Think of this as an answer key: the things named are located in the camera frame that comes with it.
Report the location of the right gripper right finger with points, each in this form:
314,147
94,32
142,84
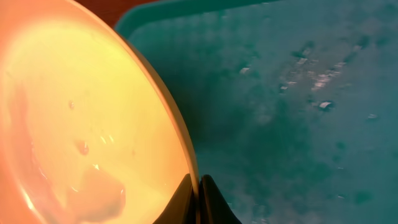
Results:
213,207

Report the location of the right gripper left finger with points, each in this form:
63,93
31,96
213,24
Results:
181,208

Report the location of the yellow plate top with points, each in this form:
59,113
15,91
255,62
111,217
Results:
89,131

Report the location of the teal plastic tray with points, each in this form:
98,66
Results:
291,105

